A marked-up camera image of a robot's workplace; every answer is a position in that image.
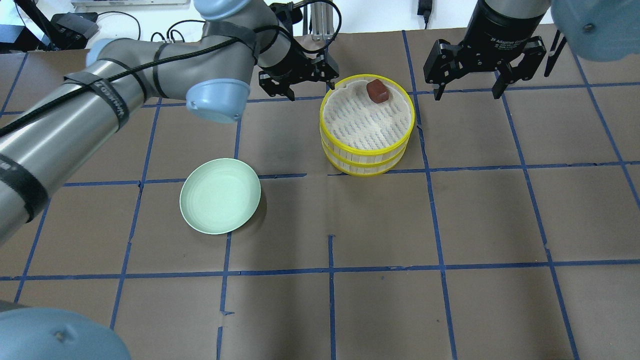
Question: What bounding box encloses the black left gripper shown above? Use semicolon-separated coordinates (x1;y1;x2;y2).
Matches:
258;35;339;101

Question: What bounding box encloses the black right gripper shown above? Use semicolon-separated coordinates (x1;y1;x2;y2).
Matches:
423;0;548;101

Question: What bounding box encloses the brown steamed bun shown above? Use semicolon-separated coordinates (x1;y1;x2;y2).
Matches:
365;79;390;104

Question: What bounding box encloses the yellow steamer layer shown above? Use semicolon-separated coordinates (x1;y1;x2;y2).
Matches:
321;141;409;177
319;74;416;156

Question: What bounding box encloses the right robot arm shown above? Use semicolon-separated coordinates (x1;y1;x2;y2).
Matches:
423;0;640;101

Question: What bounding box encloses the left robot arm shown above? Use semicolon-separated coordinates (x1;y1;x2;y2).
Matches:
1;0;338;243

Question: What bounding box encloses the white steamer cloth liner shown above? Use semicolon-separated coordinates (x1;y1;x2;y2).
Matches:
324;79;412;150

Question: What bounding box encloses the black power adapter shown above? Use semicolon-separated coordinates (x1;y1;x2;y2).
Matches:
416;0;434;28

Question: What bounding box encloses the light green plate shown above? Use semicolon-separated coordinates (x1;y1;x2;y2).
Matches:
179;158;262;235

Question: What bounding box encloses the aluminium frame post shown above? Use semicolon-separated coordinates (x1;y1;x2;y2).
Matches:
308;1;336;41

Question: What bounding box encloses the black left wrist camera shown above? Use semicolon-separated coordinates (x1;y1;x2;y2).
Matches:
268;2;304;27

